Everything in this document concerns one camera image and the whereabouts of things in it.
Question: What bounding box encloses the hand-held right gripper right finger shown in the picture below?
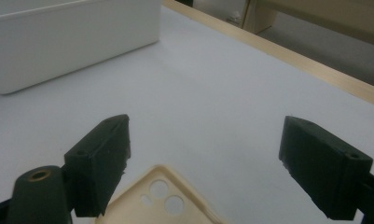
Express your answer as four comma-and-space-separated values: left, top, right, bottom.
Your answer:
278, 116, 374, 221

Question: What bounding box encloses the white plastic storage box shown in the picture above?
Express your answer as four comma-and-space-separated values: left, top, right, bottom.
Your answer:
0, 0, 161, 95

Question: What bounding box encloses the white table mat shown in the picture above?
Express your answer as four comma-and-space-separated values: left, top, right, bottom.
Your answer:
0, 6, 374, 224

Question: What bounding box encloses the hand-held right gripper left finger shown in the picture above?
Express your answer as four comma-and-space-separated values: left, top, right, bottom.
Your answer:
63, 114, 132, 218

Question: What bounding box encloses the light wooden bench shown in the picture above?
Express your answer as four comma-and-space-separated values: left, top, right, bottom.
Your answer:
242, 0, 374, 49

